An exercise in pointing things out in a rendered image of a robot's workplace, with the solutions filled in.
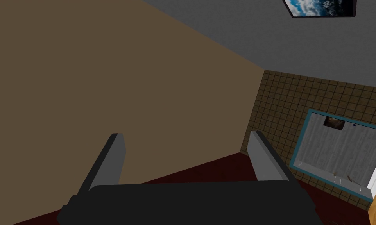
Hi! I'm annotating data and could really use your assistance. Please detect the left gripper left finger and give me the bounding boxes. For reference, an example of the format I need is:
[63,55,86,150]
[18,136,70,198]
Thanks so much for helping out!
[80,132,127,195]

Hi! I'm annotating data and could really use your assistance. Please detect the blue framed mirror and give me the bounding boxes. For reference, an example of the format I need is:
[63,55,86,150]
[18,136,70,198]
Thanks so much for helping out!
[289,109,376,200]

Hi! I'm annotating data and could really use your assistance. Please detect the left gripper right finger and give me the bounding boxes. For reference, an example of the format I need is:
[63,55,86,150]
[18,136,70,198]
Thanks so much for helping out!
[247,131,301,182]

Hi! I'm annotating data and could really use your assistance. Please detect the blue sky picture black frame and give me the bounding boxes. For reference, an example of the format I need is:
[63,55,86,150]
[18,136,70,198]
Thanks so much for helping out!
[282,0,357,18]

